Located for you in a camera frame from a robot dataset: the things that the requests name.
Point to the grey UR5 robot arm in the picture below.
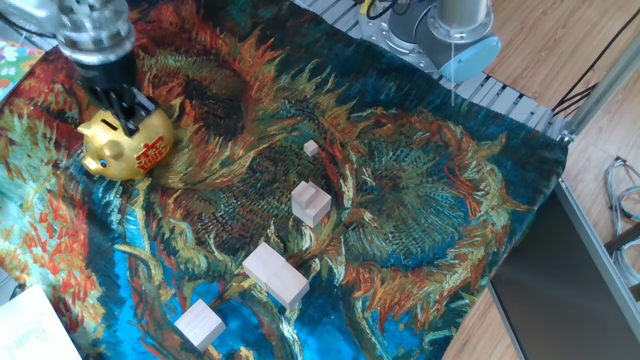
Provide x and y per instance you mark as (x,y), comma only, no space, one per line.
(460,30)

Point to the dark brown wooden bar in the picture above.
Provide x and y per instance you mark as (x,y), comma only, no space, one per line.
(625,244)

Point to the aluminium frame post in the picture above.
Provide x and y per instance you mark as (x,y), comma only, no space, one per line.
(600,91)

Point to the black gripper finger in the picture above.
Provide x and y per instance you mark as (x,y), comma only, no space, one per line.
(117,110)
(142,107)

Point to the colourful printed booklet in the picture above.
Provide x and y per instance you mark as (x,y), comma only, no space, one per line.
(15,62)

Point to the yellow doll head toy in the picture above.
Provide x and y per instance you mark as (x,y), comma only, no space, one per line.
(125,150)

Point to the notched wooden block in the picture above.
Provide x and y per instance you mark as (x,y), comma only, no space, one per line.
(312,207)

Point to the dark flat panel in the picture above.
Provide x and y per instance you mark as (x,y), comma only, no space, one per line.
(560,290)

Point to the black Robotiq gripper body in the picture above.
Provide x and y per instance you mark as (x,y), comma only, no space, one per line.
(107,75)

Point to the white paper sheet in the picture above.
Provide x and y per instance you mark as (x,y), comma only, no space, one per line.
(30,330)

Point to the sunflower painting tablecloth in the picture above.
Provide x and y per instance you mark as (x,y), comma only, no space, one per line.
(400,200)

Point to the tiny wooden cube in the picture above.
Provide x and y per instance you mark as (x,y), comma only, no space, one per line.
(311,148)

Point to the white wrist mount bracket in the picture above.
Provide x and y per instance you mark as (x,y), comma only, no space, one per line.
(27,12)

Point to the silver panel frame rail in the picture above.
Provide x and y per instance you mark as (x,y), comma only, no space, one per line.
(595,245)

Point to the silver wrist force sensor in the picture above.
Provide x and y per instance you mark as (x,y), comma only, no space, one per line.
(95,30)

